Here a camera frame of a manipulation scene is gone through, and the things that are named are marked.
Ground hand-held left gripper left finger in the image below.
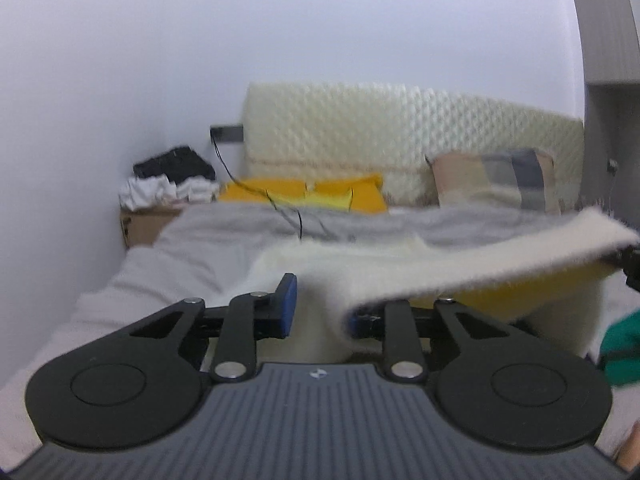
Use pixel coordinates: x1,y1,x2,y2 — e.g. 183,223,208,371
129,273,299,383

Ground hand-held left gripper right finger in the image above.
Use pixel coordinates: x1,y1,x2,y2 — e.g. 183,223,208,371
347,297,513,382

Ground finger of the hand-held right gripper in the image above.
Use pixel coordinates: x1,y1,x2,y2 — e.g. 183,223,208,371
602,245,640,272

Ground cream fluffy sweater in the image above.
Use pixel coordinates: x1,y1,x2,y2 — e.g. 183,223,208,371
245,206,640,363

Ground white crumpled clothes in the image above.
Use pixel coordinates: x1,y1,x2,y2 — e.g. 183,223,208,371
119,175,221,210

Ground black knit clothes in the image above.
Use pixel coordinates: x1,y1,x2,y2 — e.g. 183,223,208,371
132,146,217,182

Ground green cloth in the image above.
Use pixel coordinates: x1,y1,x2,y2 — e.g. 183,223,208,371
597,310,640,388

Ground grey bed blanket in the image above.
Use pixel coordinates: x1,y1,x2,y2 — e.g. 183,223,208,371
155,204,608,281

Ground yellow cloth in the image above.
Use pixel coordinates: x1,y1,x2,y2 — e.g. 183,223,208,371
410,262,618,323

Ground yellow pillow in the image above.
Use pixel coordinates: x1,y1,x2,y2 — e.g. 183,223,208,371
218,174,390,215

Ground patchwork pillow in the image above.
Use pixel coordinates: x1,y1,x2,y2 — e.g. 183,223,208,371
425,149,563,216

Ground cardboard box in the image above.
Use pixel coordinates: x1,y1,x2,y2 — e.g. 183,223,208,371
119,206,183,251

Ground cream quilted headboard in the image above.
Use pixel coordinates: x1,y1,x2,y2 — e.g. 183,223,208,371
241,81,586,211

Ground light bed sheet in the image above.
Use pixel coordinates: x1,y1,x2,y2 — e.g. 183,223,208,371
0,247,256,461

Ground grey wardrobe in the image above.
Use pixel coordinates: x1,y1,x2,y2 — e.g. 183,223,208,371
565,0,640,211

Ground black cable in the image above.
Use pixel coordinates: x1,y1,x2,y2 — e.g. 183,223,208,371
210,129,352,242

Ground dark wall panel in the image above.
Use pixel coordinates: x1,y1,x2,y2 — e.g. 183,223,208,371
210,122,244,142

